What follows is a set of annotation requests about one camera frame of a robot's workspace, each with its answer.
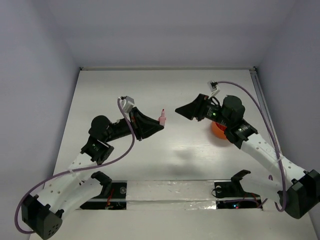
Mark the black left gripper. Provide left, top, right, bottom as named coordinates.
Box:
left=104, top=107, right=164, bottom=143

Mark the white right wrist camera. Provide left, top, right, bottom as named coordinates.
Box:
left=207, top=80, right=220, bottom=98

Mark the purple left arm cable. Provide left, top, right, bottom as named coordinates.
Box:
left=14, top=97, right=136, bottom=235

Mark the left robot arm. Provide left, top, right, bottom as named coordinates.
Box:
left=15, top=105, right=166, bottom=240

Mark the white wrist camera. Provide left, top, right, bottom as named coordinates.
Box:
left=207, top=80, right=220, bottom=98
left=120, top=96, right=135, bottom=114

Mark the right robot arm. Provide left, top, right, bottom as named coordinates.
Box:
left=175, top=94, right=320, bottom=219

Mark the aluminium table edge rail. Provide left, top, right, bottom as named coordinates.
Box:
left=249, top=67, right=282, bottom=154

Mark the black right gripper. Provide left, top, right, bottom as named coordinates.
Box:
left=174, top=93, right=231, bottom=128

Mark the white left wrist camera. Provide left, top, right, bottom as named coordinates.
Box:
left=120, top=96, right=135, bottom=114

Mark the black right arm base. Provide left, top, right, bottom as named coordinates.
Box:
left=211, top=170, right=260, bottom=199

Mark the orange round divided container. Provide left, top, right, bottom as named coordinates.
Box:
left=211, top=121, right=227, bottom=140

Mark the pink translucent pen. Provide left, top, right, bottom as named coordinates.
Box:
left=158, top=108, right=166, bottom=126

